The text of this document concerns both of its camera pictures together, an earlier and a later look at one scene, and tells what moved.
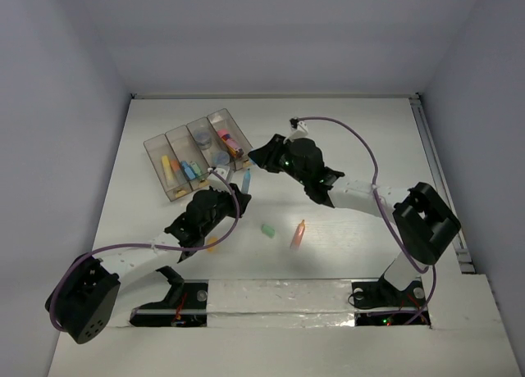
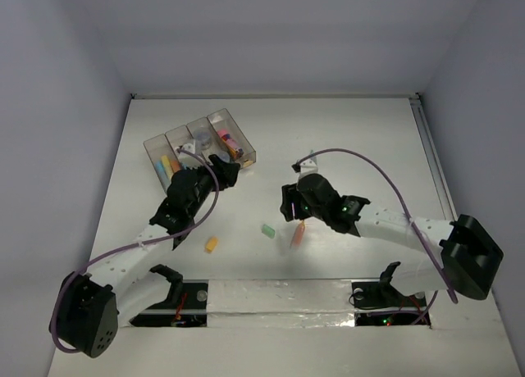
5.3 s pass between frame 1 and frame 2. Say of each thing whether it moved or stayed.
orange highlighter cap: stayed
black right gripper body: moved
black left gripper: moved
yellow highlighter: stayed
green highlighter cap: stayed
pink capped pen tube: stayed
